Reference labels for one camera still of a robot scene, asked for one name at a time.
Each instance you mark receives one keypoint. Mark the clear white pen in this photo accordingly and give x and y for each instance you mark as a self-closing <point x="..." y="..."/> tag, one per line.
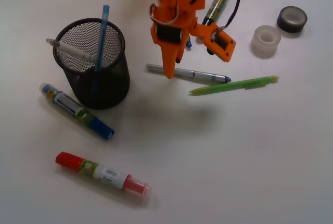
<point x="68" y="49"/>

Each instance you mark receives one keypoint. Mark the red cap marker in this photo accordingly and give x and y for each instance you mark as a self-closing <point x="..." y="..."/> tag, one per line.
<point x="106" y="175"/>

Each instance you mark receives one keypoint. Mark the green mechanical pencil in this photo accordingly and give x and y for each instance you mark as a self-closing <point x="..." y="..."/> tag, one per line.
<point x="244" y="84"/>

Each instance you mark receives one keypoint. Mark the silver white pen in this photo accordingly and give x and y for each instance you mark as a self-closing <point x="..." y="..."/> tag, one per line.
<point x="191" y="74"/>

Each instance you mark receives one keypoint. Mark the dark blue pen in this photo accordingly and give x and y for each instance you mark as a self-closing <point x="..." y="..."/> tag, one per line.
<point x="188" y="44"/>

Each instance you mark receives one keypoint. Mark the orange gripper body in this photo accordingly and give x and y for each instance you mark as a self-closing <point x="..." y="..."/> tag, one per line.
<point x="174" y="21"/>

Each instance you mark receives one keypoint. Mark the clear tape roll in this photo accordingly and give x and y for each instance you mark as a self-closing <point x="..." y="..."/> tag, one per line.
<point x="265" y="41"/>

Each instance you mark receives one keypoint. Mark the light blue pen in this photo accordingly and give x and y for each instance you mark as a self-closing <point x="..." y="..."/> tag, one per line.
<point x="100" y="52"/>

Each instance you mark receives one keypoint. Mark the black mesh pen holder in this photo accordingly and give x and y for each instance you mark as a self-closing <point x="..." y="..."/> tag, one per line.
<point x="113" y="80"/>

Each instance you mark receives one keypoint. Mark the black cap marker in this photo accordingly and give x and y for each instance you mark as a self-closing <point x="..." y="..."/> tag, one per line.
<point x="214" y="12"/>

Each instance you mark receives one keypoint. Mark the blue cap marker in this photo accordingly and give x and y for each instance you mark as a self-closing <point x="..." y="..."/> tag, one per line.
<point x="75" y="110"/>

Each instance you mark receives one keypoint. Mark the dark tape roll right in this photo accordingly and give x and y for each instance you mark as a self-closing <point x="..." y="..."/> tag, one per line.
<point x="292" y="19"/>

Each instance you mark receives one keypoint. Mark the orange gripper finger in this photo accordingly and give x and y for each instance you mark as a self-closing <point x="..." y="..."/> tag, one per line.
<point x="218" y="42"/>
<point x="171" y="54"/>

